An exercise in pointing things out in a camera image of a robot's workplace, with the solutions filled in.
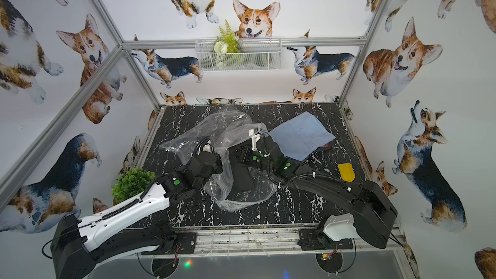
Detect clear plastic vacuum bag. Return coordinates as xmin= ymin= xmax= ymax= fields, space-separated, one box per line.
xmin=160 ymin=106 xmax=276 ymax=213

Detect light blue shirt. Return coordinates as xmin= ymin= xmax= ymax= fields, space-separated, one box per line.
xmin=269 ymin=112 xmax=336 ymax=161

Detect black shirt white buttons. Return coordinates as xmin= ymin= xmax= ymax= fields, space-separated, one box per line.
xmin=227 ymin=150 xmax=257 ymax=201

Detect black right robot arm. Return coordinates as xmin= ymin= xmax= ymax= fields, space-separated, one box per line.
xmin=229 ymin=134 xmax=397 ymax=249

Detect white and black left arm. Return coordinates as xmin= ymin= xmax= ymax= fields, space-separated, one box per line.
xmin=47 ymin=137 xmax=222 ymax=278

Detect green potted plant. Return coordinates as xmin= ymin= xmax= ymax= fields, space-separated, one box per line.
xmin=112 ymin=169 xmax=156 ymax=205

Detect yellow plastic spatula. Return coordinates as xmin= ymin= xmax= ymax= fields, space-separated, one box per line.
xmin=338 ymin=163 xmax=356 ymax=182

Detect fern and white flower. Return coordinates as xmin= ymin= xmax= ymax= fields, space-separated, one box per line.
xmin=213 ymin=20 xmax=243 ymax=70

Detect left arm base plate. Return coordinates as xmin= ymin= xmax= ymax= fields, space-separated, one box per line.
xmin=142 ymin=232 xmax=198 ymax=256

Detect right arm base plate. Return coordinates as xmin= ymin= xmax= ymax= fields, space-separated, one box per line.
xmin=297 ymin=229 xmax=354 ymax=251

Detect white wire wall basket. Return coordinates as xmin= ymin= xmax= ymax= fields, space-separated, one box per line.
xmin=195 ymin=37 xmax=282 ymax=72

